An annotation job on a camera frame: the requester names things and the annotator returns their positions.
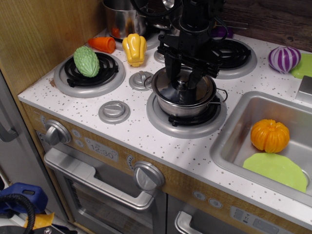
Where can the burner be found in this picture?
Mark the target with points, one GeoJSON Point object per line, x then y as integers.
{"type": "Point", "coordinates": [70, 81]}
{"type": "Point", "coordinates": [160, 120]}
{"type": "Point", "coordinates": [237, 59]}
{"type": "Point", "coordinates": [151, 36]}

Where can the back right burner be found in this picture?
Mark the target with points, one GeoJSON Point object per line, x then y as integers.
{"type": "Point", "coordinates": [237, 59]}

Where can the green plate in sink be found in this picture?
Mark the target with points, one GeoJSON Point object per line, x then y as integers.
{"type": "Point", "coordinates": [278, 168]}

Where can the silver stove knob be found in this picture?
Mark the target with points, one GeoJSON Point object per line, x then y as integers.
{"type": "Point", "coordinates": [114, 112]}
{"type": "Point", "coordinates": [141, 81]}
{"type": "Point", "coordinates": [159, 57]}

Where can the steel ladle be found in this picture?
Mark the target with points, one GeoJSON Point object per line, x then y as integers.
{"type": "Point", "coordinates": [171, 4]}

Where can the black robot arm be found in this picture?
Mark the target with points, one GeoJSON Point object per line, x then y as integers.
{"type": "Point", "coordinates": [198, 16]}

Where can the tall steel stock pot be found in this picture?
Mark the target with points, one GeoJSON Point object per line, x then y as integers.
{"type": "Point", "coordinates": [123, 19]}

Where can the orange toy carrot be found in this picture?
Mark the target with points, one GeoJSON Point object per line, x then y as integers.
{"type": "Point", "coordinates": [104, 44]}

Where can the front right burner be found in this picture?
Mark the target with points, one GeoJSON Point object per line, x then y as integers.
{"type": "Point", "coordinates": [160, 120]}

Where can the silver faucet base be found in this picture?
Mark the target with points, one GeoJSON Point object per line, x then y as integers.
{"type": "Point", "coordinates": [305, 90]}

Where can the yellow toy bell pepper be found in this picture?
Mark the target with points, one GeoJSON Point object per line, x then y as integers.
{"type": "Point", "coordinates": [135, 47]}

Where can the purple toy cup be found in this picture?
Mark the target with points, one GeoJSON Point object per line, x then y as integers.
{"type": "Point", "coordinates": [219, 32]}

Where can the silver stove knob back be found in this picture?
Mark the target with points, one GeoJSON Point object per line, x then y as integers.
{"type": "Point", "coordinates": [159, 57]}

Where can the front left burner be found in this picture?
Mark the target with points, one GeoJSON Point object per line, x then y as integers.
{"type": "Point", "coordinates": [70, 81]}

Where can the oven door handle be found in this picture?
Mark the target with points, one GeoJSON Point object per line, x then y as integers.
{"type": "Point", "coordinates": [84, 173]}

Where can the green toy bitter gourd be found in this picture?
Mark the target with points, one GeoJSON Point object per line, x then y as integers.
{"type": "Point", "coordinates": [86, 61]}

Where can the green plate at right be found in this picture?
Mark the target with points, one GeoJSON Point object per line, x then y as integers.
{"type": "Point", "coordinates": [304, 67]}

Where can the purple striped toy onion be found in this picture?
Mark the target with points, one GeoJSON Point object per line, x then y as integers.
{"type": "Point", "coordinates": [283, 59]}

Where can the silver stove knob front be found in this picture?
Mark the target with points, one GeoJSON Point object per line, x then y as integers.
{"type": "Point", "coordinates": [114, 112]}

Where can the oven dial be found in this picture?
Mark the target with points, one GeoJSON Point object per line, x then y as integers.
{"type": "Point", "coordinates": [55, 133]}
{"type": "Point", "coordinates": [147, 177]}

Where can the blue clamp tool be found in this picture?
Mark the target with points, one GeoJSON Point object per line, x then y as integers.
{"type": "Point", "coordinates": [35, 195]}

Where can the small steel pot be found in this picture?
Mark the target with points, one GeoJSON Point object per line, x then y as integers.
{"type": "Point", "coordinates": [188, 111]}

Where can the orange toy pumpkin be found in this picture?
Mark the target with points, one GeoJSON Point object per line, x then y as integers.
{"type": "Point", "coordinates": [270, 136]}

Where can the right oven dial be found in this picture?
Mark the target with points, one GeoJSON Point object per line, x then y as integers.
{"type": "Point", "coordinates": [147, 177]}

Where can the left oven dial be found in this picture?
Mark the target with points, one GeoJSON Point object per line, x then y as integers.
{"type": "Point", "coordinates": [55, 133]}

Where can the back left burner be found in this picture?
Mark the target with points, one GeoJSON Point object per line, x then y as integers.
{"type": "Point", "coordinates": [151, 36]}

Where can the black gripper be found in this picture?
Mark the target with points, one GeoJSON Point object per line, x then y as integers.
{"type": "Point", "coordinates": [192, 50]}

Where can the steel sink basin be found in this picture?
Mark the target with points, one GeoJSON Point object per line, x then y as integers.
{"type": "Point", "coordinates": [233, 145]}

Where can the steel pot lid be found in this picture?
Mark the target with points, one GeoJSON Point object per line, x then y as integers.
{"type": "Point", "coordinates": [178, 91]}

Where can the silver stove knob middle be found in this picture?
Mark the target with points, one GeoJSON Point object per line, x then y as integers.
{"type": "Point", "coordinates": [141, 81]}

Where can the oven clock display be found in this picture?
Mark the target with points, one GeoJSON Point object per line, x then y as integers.
{"type": "Point", "coordinates": [102, 149]}

